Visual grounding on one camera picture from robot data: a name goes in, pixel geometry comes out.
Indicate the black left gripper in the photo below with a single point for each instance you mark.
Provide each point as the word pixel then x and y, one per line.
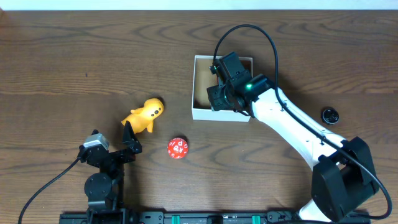
pixel 119 155

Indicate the white cardboard box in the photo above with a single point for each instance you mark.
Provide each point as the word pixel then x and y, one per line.
pixel 202 79

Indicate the red polyhedral die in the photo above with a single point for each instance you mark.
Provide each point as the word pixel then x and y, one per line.
pixel 177 148

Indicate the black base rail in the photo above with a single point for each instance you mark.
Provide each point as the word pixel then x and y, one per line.
pixel 214 217

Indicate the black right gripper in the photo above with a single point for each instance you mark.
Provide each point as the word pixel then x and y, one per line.
pixel 216 98

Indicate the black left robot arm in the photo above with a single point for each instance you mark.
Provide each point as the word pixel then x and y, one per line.
pixel 105 188

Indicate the black round cap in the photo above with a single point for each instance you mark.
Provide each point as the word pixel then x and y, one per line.
pixel 330 116

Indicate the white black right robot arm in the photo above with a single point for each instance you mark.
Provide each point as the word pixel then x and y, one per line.
pixel 342 171

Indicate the orange rubber duck toy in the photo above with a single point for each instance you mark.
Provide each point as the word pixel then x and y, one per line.
pixel 143 118

